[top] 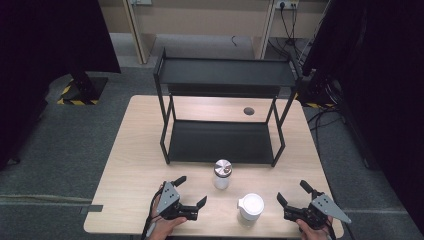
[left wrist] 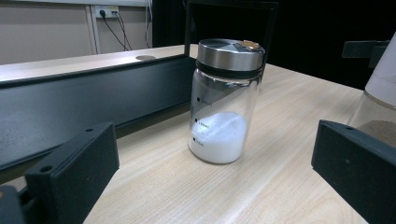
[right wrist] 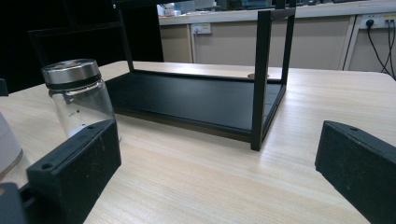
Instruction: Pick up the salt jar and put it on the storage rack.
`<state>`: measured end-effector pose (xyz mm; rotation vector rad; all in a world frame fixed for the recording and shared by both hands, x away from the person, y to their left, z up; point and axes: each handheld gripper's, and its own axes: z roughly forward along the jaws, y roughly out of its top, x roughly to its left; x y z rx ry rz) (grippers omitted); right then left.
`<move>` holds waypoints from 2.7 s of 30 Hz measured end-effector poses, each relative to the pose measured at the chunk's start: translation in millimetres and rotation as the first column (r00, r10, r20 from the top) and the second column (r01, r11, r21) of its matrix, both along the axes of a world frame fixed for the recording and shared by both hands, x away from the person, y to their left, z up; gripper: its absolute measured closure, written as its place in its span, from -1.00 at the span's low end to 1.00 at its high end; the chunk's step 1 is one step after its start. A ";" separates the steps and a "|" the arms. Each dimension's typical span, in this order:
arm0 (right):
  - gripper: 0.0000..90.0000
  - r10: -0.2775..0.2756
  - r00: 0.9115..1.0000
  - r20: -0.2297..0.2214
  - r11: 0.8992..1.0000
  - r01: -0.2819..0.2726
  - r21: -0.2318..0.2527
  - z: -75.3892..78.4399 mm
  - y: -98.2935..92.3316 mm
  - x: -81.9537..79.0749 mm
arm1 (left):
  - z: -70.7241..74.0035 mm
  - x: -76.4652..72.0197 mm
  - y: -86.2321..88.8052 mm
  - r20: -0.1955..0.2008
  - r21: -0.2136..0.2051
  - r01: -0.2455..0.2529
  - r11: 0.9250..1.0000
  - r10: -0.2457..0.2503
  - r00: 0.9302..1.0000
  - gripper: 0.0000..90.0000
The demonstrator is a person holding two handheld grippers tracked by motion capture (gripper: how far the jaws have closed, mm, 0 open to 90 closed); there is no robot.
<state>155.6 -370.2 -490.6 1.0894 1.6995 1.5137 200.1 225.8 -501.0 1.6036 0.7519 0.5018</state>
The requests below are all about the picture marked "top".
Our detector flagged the black two-tier metal shelf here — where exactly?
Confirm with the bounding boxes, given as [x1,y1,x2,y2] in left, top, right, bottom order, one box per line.
[153,47,304,168]

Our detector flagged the grey floor tape strip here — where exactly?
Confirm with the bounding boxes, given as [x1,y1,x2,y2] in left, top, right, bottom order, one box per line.
[79,204,104,215]

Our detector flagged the person's left hand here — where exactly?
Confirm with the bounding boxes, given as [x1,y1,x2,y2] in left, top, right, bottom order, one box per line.
[148,197,188,240]

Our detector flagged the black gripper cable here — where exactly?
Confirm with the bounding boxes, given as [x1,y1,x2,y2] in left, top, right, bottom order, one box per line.
[141,184,167,240]

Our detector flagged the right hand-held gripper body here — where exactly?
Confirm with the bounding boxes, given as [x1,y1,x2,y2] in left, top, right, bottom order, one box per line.
[283,190,352,231]

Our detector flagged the jar with white lid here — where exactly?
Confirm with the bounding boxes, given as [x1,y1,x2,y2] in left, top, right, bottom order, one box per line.
[236,193,265,229]

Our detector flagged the stand base with hazard tape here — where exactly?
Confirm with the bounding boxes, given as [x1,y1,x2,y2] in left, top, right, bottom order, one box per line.
[56,72,110,107]
[294,69,338,109]

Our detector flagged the person's right hand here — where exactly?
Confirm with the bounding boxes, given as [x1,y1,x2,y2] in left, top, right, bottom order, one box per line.
[295,215,334,240]

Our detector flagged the glass jar with silver lid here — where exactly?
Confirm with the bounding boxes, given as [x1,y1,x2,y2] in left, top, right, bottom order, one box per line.
[212,159,234,191]

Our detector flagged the wall power socket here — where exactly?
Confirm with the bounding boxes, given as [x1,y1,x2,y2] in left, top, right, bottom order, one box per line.
[274,0,300,10]

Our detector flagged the beige partition post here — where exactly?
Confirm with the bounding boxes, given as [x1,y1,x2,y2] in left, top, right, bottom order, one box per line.
[122,0,158,65]
[251,0,278,61]

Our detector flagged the black curtain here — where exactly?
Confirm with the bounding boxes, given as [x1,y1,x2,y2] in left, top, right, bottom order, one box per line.
[0,0,122,172]
[301,0,424,236]

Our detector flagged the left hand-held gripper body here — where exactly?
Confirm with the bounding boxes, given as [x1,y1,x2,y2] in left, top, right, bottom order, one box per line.
[155,181,200,222]

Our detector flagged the black floor cables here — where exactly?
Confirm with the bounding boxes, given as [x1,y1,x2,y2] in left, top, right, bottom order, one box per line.
[307,105,346,158]

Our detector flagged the black power cables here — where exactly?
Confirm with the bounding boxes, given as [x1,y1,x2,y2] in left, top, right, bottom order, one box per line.
[268,2,301,60]

